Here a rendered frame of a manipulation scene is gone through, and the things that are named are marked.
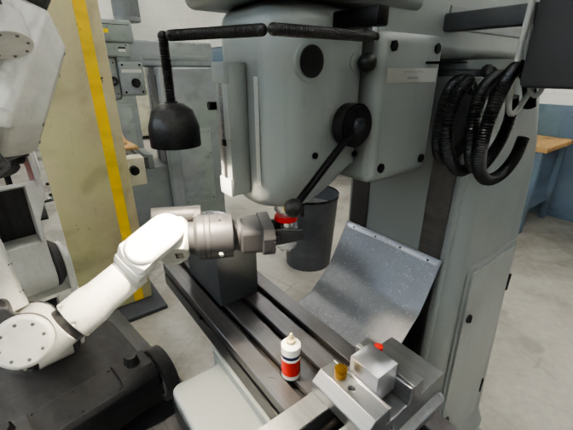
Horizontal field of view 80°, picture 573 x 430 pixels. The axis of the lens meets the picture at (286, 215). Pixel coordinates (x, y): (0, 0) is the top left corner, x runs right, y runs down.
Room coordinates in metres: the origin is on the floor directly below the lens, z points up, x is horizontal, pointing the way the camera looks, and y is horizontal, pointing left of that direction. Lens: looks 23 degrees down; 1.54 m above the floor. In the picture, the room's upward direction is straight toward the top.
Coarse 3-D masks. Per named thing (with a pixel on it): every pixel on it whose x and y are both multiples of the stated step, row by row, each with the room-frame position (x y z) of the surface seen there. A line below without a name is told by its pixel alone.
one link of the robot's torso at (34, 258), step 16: (32, 160) 0.87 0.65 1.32; (32, 176) 0.86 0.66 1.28; (0, 192) 0.82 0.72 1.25; (16, 192) 0.84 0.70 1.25; (32, 192) 0.84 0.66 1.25; (0, 208) 0.81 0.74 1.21; (16, 208) 0.84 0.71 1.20; (32, 208) 0.83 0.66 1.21; (0, 224) 0.81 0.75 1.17; (16, 224) 0.83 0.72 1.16; (32, 224) 0.86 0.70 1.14; (16, 240) 0.82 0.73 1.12; (32, 240) 0.83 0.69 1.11; (16, 256) 0.78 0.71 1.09; (32, 256) 0.80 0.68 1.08; (48, 256) 0.83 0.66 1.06; (16, 272) 0.77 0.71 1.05; (32, 272) 0.79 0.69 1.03; (48, 272) 0.81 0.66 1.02; (64, 272) 0.85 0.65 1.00; (32, 288) 0.78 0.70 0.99; (48, 288) 0.82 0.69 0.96
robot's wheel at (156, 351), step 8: (144, 352) 0.97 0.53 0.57; (152, 352) 0.94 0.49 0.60; (160, 352) 0.94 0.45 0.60; (152, 360) 0.92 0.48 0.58; (160, 360) 0.91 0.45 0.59; (168, 360) 0.92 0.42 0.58; (160, 368) 0.89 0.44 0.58; (168, 368) 0.90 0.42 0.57; (168, 376) 0.88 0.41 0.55; (176, 376) 0.89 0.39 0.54; (160, 384) 0.93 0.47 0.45; (168, 384) 0.87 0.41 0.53; (176, 384) 0.88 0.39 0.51; (168, 392) 0.86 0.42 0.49; (168, 400) 0.88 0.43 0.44
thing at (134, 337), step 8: (112, 320) 1.35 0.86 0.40; (120, 320) 1.35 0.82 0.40; (120, 328) 1.29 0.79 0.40; (128, 328) 1.29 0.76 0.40; (128, 336) 1.24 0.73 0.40; (136, 336) 1.24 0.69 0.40; (136, 344) 1.19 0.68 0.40; (144, 344) 1.19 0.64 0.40; (160, 400) 0.91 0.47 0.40; (152, 408) 0.87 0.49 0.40; (160, 408) 0.87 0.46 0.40; (168, 408) 0.87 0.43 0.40; (144, 416) 0.84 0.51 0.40; (152, 416) 0.84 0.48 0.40; (160, 416) 0.84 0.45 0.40; (168, 416) 0.84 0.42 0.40; (128, 424) 0.81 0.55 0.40; (136, 424) 0.81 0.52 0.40; (144, 424) 0.81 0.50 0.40; (152, 424) 0.81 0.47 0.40
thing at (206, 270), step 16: (192, 256) 0.90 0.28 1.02; (240, 256) 0.80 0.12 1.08; (256, 256) 0.83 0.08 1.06; (192, 272) 0.91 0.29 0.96; (208, 272) 0.81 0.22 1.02; (224, 272) 0.77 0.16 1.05; (240, 272) 0.80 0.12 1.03; (256, 272) 0.83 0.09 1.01; (208, 288) 0.82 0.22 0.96; (224, 288) 0.77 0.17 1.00; (240, 288) 0.80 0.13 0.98; (256, 288) 0.83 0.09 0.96; (224, 304) 0.77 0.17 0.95
